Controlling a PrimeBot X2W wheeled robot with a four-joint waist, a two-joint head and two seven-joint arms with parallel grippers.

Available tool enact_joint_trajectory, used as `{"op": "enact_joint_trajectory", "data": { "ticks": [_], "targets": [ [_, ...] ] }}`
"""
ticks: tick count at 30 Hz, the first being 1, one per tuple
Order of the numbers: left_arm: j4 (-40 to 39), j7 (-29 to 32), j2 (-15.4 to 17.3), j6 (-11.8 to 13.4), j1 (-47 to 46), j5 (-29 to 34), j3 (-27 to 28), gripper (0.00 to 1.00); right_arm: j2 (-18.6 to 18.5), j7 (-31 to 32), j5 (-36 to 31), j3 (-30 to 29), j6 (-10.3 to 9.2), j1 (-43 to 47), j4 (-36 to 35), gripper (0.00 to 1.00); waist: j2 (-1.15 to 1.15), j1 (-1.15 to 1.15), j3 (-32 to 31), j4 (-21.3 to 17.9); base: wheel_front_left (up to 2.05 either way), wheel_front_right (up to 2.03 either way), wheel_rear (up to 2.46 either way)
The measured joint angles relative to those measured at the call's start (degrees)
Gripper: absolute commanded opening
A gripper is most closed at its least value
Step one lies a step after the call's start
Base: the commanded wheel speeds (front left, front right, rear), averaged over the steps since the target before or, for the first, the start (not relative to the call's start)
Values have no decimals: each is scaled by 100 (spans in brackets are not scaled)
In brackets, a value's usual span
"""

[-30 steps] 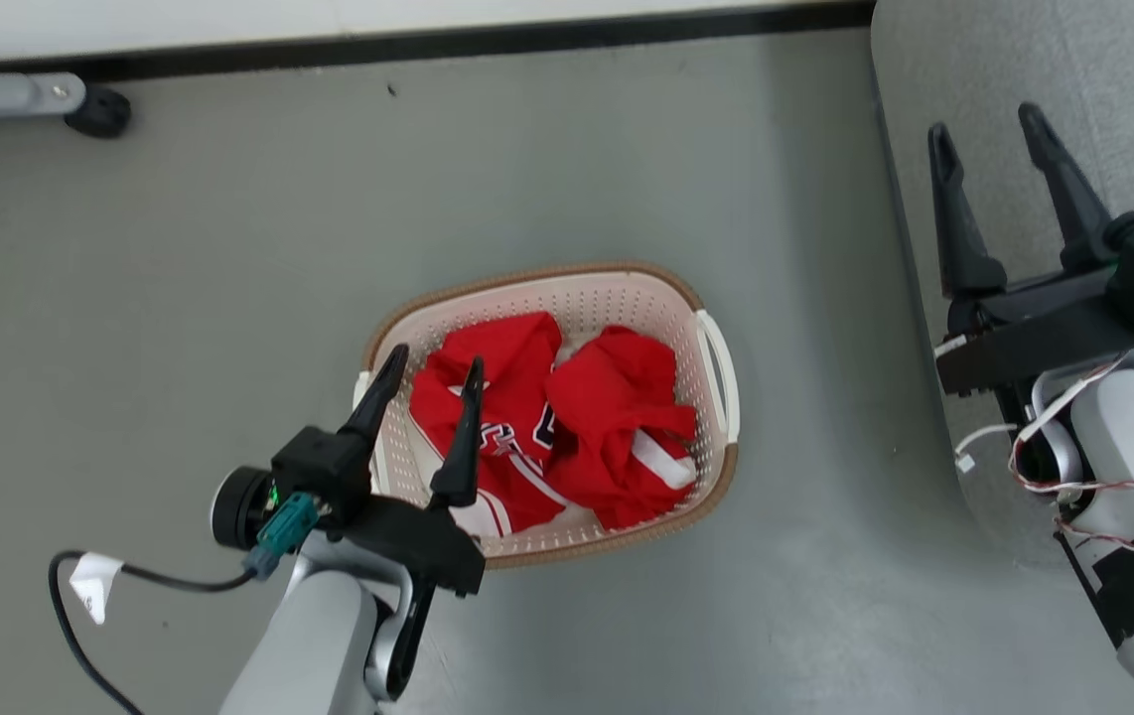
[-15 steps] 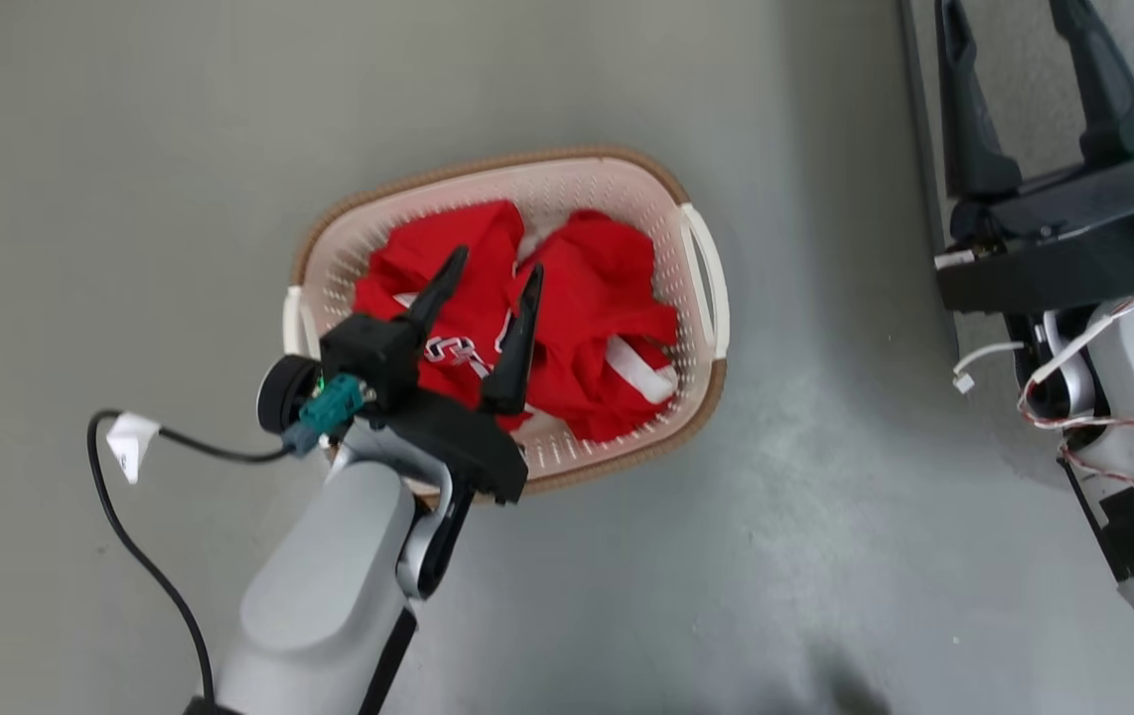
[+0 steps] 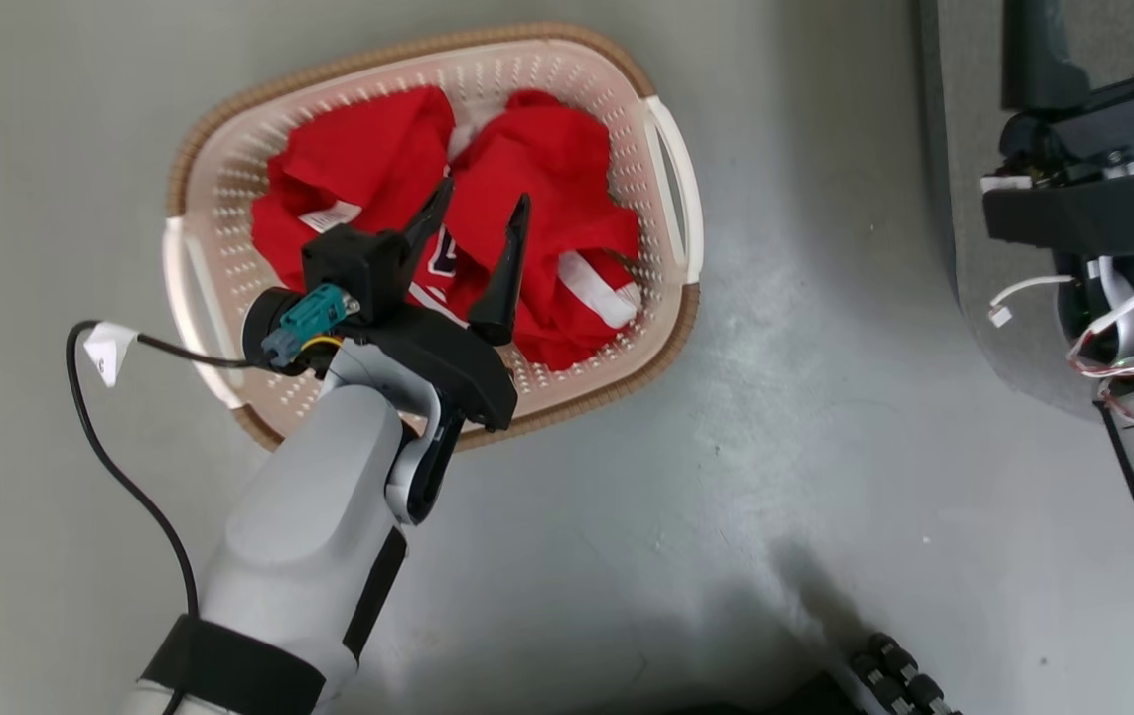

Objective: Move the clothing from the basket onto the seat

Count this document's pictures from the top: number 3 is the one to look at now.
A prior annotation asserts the beige plastic laundry basket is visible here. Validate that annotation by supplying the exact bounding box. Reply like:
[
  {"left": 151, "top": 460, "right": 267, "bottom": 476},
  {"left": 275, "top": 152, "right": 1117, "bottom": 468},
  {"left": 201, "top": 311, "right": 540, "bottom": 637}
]
[{"left": 162, "top": 22, "right": 705, "bottom": 453}]

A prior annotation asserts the white cable with connector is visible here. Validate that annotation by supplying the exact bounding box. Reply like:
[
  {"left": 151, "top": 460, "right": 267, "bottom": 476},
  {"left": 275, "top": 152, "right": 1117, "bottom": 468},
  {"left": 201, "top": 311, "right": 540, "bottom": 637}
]
[{"left": 987, "top": 275, "right": 1074, "bottom": 329}]

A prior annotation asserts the white cable tag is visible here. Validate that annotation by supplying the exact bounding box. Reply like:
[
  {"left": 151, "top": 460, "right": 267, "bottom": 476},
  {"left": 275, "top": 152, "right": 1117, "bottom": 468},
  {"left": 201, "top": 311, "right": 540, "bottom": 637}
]
[{"left": 82, "top": 321, "right": 139, "bottom": 388}]

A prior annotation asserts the thin black cable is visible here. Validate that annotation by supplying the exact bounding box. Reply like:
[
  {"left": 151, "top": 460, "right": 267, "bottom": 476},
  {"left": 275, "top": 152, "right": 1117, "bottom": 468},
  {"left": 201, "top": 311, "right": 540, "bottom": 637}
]
[{"left": 65, "top": 320, "right": 265, "bottom": 619}]

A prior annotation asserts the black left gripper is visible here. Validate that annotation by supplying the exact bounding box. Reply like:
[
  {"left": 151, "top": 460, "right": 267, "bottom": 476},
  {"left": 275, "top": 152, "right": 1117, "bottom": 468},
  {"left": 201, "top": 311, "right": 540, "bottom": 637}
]
[{"left": 334, "top": 174, "right": 532, "bottom": 434}]

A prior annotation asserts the grey fabric sofa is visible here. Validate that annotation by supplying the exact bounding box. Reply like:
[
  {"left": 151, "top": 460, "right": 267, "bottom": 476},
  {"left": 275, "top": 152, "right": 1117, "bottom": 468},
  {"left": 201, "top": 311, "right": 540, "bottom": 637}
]
[{"left": 917, "top": 0, "right": 1134, "bottom": 423}]

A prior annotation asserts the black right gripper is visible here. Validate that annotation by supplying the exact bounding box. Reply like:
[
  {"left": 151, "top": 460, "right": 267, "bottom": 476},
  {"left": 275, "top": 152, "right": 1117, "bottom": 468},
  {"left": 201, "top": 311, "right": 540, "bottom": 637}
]
[{"left": 981, "top": 0, "right": 1134, "bottom": 259}]

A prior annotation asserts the red jersey with white stripes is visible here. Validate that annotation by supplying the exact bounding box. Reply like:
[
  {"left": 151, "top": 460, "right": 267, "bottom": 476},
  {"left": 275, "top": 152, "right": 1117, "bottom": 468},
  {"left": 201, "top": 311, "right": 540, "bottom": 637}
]
[{"left": 249, "top": 86, "right": 643, "bottom": 372}]

